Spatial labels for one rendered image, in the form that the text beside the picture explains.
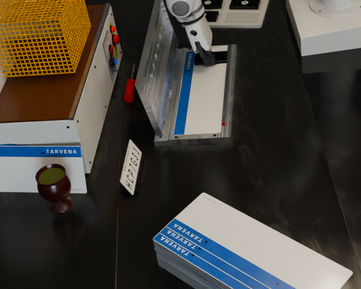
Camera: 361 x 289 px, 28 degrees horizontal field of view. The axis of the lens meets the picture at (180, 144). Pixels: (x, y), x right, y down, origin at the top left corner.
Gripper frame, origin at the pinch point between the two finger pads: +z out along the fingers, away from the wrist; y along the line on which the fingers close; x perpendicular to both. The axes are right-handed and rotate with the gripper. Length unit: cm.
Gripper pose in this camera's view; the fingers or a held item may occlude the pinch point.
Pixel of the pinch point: (208, 58)
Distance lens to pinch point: 216.3
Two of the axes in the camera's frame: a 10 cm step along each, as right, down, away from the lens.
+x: -9.3, 2.0, 3.0
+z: 3.4, 7.2, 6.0
